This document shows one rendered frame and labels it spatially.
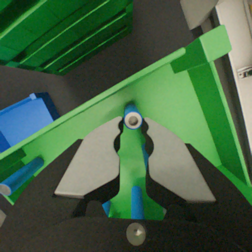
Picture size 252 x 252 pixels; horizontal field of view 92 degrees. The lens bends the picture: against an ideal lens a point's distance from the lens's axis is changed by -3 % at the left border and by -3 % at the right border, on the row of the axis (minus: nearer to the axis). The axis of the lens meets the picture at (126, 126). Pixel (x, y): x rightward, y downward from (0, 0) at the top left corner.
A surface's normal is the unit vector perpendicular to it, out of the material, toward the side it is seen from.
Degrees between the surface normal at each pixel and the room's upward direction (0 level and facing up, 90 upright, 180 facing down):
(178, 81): 0
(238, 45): 22
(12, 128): 0
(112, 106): 0
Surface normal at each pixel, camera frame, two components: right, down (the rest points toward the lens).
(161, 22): -0.04, 0.28
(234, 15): -0.37, 0.41
